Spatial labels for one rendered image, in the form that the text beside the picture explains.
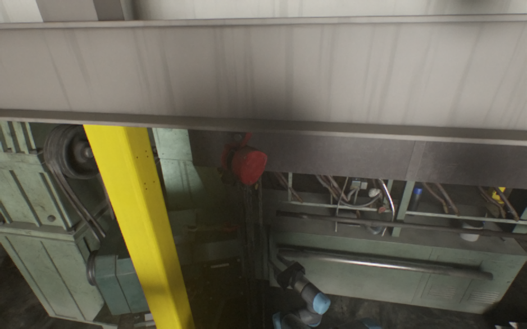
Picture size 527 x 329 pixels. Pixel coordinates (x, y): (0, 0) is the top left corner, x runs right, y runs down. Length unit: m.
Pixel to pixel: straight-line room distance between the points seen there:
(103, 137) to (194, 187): 1.33
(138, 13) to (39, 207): 1.25
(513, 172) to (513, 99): 1.33
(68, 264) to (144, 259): 1.20
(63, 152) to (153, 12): 0.81
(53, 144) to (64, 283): 1.00
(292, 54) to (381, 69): 0.17
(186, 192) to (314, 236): 0.96
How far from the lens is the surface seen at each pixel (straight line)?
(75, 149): 1.65
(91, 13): 0.65
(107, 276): 1.65
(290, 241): 1.97
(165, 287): 1.00
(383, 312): 2.39
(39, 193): 1.88
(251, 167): 1.09
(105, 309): 2.17
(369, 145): 1.63
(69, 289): 2.32
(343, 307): 2.33
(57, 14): 0.70
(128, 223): 0.85
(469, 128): 0.66
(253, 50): 0.56
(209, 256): 1.53
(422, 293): 2.41
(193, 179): 1.95
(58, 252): 2.06
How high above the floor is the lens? 1.90
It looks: 29 degrees down
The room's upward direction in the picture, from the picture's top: 1 degrees counter-clockwise
